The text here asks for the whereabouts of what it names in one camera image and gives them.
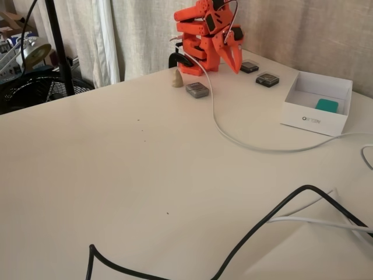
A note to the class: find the silver desk lamp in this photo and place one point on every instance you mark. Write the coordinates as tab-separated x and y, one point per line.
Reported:
35	51

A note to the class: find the white sheer curtain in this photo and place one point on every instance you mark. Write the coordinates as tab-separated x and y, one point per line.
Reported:
105	43

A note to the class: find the grey plastic case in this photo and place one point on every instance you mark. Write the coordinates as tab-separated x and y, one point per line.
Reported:
198	90

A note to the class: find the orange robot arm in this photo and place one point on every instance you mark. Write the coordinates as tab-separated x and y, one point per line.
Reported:
192	27

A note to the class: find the black table clamp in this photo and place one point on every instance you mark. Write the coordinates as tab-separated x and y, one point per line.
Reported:
180	58

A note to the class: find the black box with clear lid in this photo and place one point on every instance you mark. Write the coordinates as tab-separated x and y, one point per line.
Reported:
267	79
249	67

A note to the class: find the black floor fan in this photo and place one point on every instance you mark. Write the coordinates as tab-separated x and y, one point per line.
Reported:
43	87

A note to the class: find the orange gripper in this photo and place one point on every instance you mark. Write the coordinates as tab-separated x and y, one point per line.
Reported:
224	44

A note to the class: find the black stand pole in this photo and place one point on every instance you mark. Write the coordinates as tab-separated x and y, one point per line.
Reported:
58	43

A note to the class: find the white cardboard box bin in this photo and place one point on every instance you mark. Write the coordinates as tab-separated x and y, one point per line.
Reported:
311	121

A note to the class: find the beige curtain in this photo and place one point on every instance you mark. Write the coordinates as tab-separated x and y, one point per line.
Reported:
291	35

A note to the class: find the beige small figurine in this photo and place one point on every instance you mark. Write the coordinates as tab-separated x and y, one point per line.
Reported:
177	79

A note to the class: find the green cube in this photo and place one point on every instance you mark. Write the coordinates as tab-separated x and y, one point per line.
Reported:
326	105

